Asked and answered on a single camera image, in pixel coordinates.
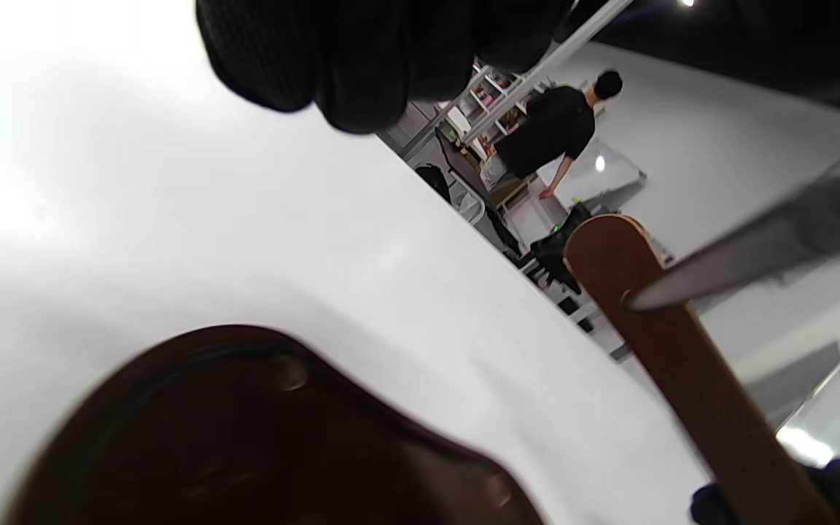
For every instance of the person's left hand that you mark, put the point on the person's left hand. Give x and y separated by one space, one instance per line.
362 58

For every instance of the wooden key rack hook bar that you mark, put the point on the wooden key rack hook bar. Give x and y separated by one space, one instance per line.
682 379

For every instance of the brown wooden key rack base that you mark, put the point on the brown wooden key rack base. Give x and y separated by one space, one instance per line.
245 437

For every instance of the dark wooden key rack rod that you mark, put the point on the dark wooden key rack rod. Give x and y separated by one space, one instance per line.
755 248

